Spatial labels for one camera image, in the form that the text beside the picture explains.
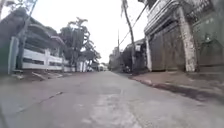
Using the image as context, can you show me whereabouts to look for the dark low building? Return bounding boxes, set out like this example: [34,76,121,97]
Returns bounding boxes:
[108,38,148,74]

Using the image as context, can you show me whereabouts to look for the leaning bare trunk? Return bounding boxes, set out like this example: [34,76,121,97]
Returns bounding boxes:
[120,0,138,73]

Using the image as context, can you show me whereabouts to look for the grey concrete road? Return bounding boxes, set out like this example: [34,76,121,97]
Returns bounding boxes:
[0,70,224,128]

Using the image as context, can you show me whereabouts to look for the dark broadleaf tree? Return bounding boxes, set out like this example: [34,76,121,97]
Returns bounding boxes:
[59,17,102,72]

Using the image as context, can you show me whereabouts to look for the building with brown gate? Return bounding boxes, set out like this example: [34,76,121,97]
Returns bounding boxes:
[143,0,224,73]

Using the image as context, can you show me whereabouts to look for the raised concrete sidewalk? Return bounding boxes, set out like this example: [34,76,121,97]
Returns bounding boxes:
[130,70,224,102]

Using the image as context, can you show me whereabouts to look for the white fenced house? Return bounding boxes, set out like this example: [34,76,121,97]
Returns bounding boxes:
[0,7,77,76]

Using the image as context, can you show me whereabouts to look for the grey pole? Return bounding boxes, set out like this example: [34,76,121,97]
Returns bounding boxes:
[16,0,39,71]

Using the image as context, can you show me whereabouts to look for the overhead wires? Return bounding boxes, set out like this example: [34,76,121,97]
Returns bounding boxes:
[118,2,149,46]

